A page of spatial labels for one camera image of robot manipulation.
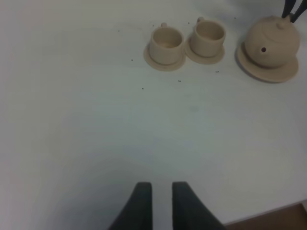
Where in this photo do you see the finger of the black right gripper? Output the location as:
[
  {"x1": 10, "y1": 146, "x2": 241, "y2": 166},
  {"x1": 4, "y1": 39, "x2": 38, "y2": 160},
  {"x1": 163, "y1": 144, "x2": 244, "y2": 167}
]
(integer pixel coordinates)
[
  {"x1": 281, "y1": 0, "x2": 296, "y2": 18},
  {"x1": 291, "y1": 0, "x2": 307, "y2": 23}
]

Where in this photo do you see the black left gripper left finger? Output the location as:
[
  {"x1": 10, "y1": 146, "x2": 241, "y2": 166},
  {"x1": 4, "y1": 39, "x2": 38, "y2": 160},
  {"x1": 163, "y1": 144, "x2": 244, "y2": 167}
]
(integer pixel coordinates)
[{"x1": 109, "y1": 182, "x2": 153, "y2": 230}]

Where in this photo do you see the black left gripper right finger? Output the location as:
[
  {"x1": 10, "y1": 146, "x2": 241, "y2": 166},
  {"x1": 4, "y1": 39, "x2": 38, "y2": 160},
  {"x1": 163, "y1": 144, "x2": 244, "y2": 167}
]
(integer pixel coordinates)
[{"x1": 172, "y1": 182, "x2": 225, "y2": 230}]

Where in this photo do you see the beige teapot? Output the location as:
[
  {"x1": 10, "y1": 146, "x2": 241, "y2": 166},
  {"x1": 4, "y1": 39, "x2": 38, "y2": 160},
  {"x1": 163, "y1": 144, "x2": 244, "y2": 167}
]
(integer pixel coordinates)
[{"x1": 244, "y1": 16, "x2": 300, "y2": 68}]

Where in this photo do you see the beige teapot saucer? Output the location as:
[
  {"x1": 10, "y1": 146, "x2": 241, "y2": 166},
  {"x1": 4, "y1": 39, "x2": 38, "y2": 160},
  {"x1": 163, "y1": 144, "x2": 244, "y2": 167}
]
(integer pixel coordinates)
[{"x1": 236, "y1": 42, "x2": 299, "y2": 83}]

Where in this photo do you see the beige right teacup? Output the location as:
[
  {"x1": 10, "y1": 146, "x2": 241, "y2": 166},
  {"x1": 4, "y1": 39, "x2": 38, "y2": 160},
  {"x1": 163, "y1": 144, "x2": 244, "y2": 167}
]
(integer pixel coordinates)
[{"x1": 190, "y1": 17, "x2": 226, "y2": 58}]

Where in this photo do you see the beige teacup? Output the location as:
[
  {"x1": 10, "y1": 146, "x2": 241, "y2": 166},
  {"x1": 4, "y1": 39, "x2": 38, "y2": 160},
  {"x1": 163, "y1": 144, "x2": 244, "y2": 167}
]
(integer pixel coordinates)
[
  {"x1": 149, "y1": 23, "x2": 184, "y2": 65},
  {"x1": 190, "y1": 17, "x2": 226, "y2": 58}
]

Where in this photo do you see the beige right cup saucer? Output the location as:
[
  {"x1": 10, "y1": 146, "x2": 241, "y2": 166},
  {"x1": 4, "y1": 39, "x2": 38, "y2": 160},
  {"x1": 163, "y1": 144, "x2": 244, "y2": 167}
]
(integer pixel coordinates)
[{"x1": 184, "y1": 38, "x2": 226, "y2": 65}]

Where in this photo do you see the beige cup saucer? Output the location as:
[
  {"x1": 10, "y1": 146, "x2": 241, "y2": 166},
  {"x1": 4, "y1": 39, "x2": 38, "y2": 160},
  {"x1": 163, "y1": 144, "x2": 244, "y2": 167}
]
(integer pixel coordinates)
[
  {"x1": 143, "y1": 45, "x2": 186, "y2": 72},
  {"x1": 184, "y1": 38, "x2": 226, "y2": 65}
]

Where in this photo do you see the beige left teacup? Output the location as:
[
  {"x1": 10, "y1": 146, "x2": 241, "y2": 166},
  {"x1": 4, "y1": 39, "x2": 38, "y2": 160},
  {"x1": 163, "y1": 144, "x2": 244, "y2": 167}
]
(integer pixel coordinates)
[{"x1": 149, "y1": 23, "x2": 184, "y2": 65}]

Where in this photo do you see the beige left cup saucer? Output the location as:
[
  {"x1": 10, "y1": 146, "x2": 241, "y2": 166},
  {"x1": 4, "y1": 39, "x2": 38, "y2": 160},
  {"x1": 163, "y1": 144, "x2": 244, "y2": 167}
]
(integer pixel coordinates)
[{"x1": 143, "y1": 45, "x2": 186, "y2": 72}]

